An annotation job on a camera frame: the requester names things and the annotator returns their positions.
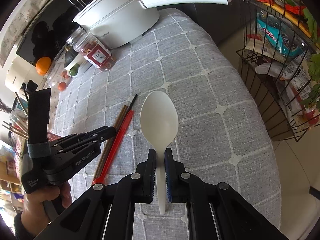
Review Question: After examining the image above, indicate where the dark brown chopstick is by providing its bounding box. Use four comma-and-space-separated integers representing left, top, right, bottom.
93, 94, 138, 184

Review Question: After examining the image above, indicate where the white plastic spoon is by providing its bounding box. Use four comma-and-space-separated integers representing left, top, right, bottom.
140, 90, 179, 215

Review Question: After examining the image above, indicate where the red plastic spoon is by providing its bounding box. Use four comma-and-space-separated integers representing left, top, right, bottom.
92, 110, 133, 185

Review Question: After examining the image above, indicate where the grey refrigerator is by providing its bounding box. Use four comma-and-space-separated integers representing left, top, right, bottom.
158, 0, 241, 42

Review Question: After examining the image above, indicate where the white electric cooking pot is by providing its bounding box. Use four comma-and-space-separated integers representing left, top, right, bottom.
73, 0, 231, 49

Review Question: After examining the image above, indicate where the grey checked tablecloth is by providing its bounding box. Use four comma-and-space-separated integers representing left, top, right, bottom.
52, 8, 281, 227

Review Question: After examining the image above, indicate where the floral cloth cover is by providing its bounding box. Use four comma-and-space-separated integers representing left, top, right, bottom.
1, 0, 49, 67

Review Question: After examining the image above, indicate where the dark green pumpkin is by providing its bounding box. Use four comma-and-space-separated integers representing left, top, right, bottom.
65, 46, 78, 65

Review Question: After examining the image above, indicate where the green leafy herb bunch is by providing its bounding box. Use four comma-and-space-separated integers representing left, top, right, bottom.
303, 8, 319, 110

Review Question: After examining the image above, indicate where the pink plastic utensil basket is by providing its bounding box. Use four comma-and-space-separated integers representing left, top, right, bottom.
48, 132, 62, 142

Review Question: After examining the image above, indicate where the black wire rack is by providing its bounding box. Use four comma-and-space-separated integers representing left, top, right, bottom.
237, 0, 319, 141

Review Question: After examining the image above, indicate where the glass jar with small oranges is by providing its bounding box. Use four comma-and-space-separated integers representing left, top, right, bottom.
44, 61, 72, 89

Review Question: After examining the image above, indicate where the orange tangerine on jar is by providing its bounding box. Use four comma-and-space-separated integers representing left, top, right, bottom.
35, 56, 52, 76

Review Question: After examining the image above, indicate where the black microwave oven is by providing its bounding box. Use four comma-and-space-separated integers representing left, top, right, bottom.
16, 0, 93, 66

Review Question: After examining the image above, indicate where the person's left hand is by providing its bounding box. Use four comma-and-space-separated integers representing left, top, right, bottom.
21, 182, 72, 237

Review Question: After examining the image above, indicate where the long wooden chopstick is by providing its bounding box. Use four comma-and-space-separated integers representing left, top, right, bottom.
2, 122, 28, 139

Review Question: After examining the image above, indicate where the black chopstick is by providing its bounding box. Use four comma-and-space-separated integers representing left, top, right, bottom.
15, 83, 29, 116

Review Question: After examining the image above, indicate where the front clear snack jar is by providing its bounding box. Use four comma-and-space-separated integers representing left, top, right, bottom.
66, 27, 116, 71

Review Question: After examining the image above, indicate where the white air fryer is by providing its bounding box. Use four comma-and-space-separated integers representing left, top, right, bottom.
5, 55, 46, 92

